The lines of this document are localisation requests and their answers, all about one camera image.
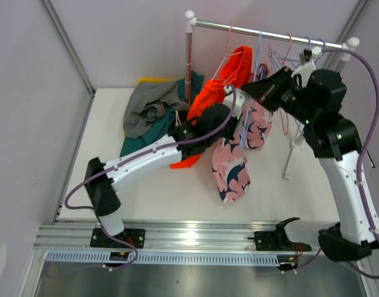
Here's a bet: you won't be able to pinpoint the yellow plastic tray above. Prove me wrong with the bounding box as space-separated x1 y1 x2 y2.
124 77 175 137

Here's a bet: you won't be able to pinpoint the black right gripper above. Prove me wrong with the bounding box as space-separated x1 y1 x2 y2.
242 66 319 126

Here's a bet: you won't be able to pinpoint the pink patterned shorts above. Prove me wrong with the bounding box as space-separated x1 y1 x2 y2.
212 98 272 204

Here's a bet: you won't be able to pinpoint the pink hanger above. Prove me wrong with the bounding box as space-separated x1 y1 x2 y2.
268 33 292 136
208 24 246 88

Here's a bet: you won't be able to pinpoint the silver clothes rack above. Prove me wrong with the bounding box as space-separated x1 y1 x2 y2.
179 10 360 180

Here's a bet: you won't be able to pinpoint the grey shorts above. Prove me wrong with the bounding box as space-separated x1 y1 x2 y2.
122 80 192 139

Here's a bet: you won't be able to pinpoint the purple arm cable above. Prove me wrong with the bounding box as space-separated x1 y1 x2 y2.
64 86 238 273
319 48 379 280

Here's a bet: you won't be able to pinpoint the teal shorts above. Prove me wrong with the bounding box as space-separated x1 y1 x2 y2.
120 79 189 157

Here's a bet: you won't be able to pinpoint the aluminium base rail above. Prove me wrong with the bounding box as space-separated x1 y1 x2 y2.
33 218 339 251

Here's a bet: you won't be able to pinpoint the grey slotted cable duct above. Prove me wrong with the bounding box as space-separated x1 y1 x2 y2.
45 250 297 267

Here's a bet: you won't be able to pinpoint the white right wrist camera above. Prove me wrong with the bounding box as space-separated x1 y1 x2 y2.
291 46 322 87

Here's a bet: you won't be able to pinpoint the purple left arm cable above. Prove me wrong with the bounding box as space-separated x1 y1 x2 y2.
64 86 238 273

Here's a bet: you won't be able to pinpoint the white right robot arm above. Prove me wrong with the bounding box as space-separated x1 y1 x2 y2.
241 67 379 262

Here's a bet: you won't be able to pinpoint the orange shorts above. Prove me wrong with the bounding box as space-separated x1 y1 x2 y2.
170 45 254 170

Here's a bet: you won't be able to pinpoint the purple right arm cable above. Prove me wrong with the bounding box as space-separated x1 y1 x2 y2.
319 48 379 280

